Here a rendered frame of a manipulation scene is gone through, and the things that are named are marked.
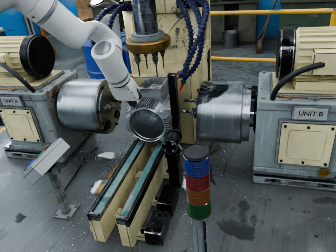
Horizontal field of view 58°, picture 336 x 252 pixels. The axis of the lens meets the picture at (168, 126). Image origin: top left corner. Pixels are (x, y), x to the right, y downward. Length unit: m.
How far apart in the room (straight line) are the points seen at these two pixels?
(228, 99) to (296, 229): 0.50
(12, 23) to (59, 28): 7.07
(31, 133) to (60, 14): 0.72
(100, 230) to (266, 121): 0.67
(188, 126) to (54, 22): 0.78
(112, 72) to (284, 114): 0.60
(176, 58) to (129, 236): 0.82
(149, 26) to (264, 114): 0.53
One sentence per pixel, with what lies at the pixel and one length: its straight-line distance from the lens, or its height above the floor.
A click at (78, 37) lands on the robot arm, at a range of 0.97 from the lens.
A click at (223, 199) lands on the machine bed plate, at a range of 1.19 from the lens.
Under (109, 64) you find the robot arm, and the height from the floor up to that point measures 1.32.
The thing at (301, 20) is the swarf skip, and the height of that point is 0.55.
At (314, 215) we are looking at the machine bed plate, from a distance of 1.19.
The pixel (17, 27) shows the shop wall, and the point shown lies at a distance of 8.10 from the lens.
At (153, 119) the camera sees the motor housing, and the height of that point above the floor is 0.95.
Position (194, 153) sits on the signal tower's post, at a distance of 0.70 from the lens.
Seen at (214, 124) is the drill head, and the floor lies 1.05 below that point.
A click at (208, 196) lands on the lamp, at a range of 0.77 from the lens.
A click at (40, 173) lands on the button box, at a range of 1.04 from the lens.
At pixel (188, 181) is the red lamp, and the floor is 1.15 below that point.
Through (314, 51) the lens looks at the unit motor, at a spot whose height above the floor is 1.31.
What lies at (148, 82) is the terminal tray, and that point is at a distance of 1.36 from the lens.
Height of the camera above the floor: 1.62
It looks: 30 degrees down
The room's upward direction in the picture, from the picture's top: 6 degrees counter-clockwise
